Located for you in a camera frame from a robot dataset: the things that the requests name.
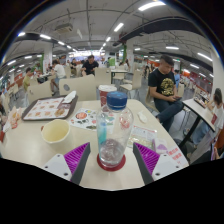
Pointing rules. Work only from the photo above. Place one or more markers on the ceiling air conditioner unit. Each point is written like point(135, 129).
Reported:
point(64, 28)

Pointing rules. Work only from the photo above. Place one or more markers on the printed paper tray liner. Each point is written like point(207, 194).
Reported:
point(41, 109)

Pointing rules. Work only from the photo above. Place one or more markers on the clear blue-capped water bottle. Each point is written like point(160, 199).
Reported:
point(115, 133)

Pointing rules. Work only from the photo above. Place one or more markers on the white side table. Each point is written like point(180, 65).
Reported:
point(200, 111)

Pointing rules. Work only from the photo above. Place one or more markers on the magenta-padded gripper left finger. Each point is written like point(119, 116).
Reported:
point(75, 160)

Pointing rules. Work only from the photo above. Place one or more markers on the red paper cup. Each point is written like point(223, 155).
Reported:
point(105, 91)

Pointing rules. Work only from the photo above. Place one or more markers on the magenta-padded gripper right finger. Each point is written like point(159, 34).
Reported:
point(148, 160)

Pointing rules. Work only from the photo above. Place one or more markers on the colourful sticker sheet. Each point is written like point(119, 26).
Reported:
point(83, 118)

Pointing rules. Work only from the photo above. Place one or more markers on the dark food tray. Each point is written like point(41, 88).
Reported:
point(71, 108)

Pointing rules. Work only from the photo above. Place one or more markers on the far beige chairs group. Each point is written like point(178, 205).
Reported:
point(136, 80)

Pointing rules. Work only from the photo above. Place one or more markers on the brown fried food piece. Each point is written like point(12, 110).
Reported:
point(59, 112)

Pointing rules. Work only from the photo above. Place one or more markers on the crumpled white tissue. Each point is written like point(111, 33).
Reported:
point(142, 117)

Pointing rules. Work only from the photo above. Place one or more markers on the person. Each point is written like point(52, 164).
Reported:
point(163, 86)
point(26, 80)
point(90, 66)
point(59, 71)
point(216, 113)

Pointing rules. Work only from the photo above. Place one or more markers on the small purple packet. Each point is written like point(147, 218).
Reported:
point(160, 146)

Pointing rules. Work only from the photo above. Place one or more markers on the white napkin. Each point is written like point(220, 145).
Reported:
point(69, 97)

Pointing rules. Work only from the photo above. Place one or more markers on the ceiling lights group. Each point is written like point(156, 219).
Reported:
point(151, 5)

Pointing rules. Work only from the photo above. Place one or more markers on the flat round red coaster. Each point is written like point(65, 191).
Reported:
point(111, 169)

